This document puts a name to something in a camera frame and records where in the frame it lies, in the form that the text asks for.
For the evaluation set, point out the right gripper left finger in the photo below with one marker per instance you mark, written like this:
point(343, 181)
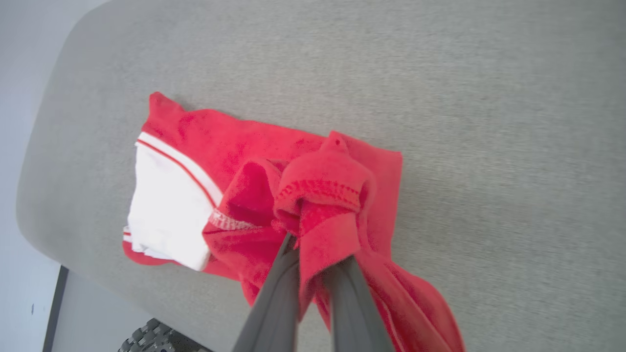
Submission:
point(274, 313)

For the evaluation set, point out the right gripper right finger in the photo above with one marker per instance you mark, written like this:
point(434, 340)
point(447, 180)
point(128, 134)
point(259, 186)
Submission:
point(354, 318)

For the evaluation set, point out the red garment with white sleeves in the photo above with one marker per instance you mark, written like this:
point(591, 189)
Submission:
point(220, 142)

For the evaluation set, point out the black knobbly robot wheel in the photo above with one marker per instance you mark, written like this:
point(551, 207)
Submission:
point(151, 340)

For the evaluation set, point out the black skirting strip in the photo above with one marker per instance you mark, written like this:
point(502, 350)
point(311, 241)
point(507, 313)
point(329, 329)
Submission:
point(54, 313)

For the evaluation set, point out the grey fabric sofa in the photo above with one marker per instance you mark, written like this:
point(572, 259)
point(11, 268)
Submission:
point(489, 122)

